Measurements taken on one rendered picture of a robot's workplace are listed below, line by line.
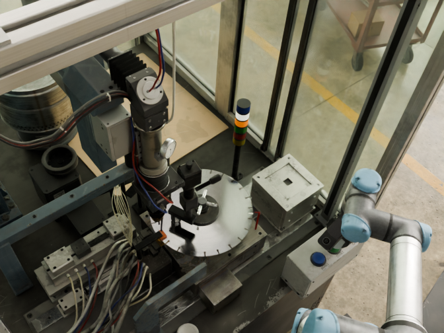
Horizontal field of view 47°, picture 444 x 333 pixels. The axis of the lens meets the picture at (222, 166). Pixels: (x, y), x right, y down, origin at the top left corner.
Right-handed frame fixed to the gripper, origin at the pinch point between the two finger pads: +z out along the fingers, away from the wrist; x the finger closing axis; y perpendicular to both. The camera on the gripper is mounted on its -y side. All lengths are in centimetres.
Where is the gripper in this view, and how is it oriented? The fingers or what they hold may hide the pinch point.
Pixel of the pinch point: (332, 246)
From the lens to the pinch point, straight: 168.2
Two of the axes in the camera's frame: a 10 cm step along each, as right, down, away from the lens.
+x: -6.2, -6.4, 4.5
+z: -0.6, 6.1, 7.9
